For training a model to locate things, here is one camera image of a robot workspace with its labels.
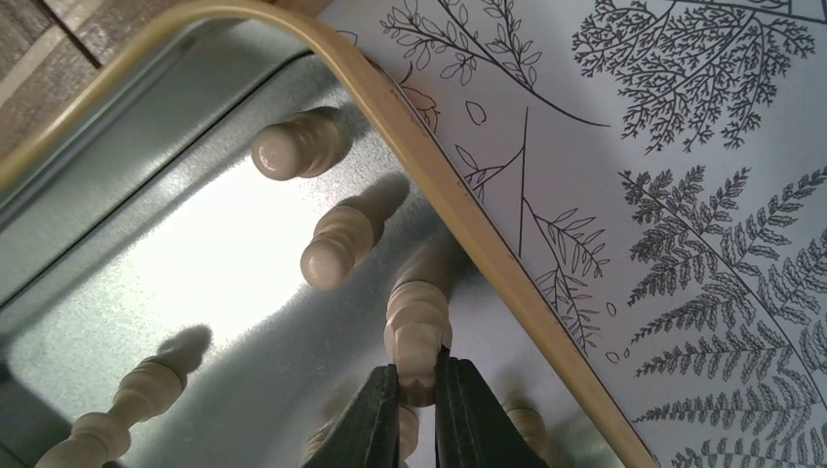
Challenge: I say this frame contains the white piece in tin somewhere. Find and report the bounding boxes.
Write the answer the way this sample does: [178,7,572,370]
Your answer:
[36,325,212,467]
[299,173,410,290]
[251,106,353,181]

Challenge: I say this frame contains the floral table mat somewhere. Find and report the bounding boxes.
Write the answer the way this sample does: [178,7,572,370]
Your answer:
[322,1,826,467]

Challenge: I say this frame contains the white piece gripped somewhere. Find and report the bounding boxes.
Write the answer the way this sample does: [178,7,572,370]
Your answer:
[383,239,460,409]

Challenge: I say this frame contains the yellow tin box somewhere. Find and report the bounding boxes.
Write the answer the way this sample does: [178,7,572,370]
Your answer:
[1,1,655,467]

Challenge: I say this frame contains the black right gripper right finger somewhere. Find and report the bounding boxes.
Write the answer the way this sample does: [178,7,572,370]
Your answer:
[435,347,546,468]

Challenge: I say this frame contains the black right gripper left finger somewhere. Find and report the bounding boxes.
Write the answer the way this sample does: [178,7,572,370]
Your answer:
[302,365,400,468]

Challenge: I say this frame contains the wooden chess board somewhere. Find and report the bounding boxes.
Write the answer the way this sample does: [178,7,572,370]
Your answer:
[1,0,179,160]

